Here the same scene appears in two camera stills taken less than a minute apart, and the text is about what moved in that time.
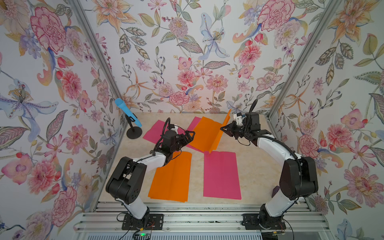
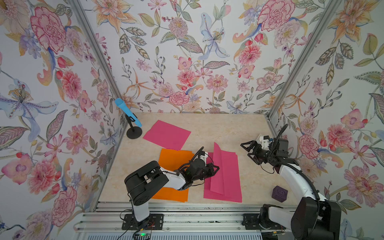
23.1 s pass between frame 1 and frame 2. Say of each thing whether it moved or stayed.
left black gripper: moved
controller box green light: stayed
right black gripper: moved
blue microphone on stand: stayed
